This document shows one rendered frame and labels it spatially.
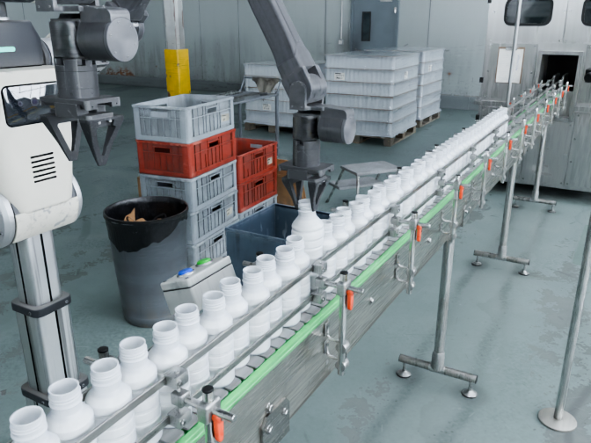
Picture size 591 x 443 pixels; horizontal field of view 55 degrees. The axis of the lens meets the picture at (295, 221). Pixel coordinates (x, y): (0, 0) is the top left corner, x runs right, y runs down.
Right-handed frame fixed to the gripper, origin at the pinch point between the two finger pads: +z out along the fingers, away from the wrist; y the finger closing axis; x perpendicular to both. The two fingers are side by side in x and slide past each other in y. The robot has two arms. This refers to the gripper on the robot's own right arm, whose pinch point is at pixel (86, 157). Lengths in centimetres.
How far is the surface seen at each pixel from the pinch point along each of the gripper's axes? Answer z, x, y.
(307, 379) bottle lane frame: 52, 33, 21
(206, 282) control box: 29.7, 23.2, 2.9
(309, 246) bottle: 26, 41, 16
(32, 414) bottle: 24.5, -24.6, 14.7
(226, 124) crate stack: 46, 256, -163
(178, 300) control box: 32.5, 18.7, -0.5
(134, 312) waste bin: 130, 139, -142
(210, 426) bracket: 34.7, -5.9, 26.1
